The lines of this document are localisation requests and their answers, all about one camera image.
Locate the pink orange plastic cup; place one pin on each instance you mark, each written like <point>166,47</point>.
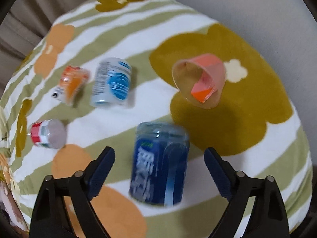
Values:
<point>200,79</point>

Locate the white blue printed cup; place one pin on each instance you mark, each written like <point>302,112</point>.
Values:
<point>112,83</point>

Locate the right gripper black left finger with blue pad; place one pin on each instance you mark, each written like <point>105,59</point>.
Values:
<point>50,217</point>

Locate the red green white cup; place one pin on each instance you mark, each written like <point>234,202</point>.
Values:
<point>48,134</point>

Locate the beige curtain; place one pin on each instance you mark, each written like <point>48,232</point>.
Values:
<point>24,26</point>

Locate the blue clear plastic cup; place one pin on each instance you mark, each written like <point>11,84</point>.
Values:
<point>159,163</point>

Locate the floral striped green white blanket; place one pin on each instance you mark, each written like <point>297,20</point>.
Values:
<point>255,127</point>

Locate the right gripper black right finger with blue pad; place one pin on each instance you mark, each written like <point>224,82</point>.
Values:
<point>268,217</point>

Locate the orange white printed cup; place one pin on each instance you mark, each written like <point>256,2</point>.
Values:
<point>71,81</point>

